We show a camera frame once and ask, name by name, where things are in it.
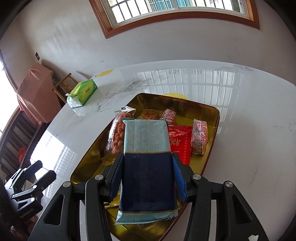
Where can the pink snack packet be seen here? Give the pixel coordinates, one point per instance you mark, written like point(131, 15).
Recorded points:
point(200, 131)
point(169, 117)

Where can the dark wooden slatted furniture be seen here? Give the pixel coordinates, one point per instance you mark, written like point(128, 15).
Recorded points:
point(13, 139)

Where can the light wooden chair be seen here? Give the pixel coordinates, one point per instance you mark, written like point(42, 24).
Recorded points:
point(63, 85)

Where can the pink cloth covered furniture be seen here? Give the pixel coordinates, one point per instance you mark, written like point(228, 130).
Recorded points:
point(37, 92)

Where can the wall switch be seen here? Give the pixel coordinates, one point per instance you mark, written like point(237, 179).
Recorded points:
point(37, 56)

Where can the red snack packet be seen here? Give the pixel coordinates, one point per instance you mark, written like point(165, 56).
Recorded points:
point(180, 143)

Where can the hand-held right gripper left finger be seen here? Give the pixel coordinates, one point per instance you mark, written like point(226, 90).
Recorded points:
point(113, 185)

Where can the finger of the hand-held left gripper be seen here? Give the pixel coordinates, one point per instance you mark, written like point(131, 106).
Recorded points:
point(46, 179)
point(34, 168)

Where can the wooden framed barred window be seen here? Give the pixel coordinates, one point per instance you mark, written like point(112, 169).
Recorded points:
point(175, 9)

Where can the round yellow sticker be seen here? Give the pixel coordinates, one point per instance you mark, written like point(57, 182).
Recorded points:
point(175, 96)

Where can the dark red tin box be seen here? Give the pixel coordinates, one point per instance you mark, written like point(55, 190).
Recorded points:
point(203, 120)

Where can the blue and teal snack packet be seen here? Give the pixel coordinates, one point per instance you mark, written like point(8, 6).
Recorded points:
point(148, 176)

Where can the clear bag of orange snacks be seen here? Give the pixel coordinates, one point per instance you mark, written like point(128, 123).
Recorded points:
point(118, 134)

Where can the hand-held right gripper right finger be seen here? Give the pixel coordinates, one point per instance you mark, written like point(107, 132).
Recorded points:
point(180, 180)

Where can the green tissue pack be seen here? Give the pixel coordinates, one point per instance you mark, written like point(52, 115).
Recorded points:
point(82, 92)

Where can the clear bag of cookies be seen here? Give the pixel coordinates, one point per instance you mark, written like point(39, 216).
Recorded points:
point(148, 114)

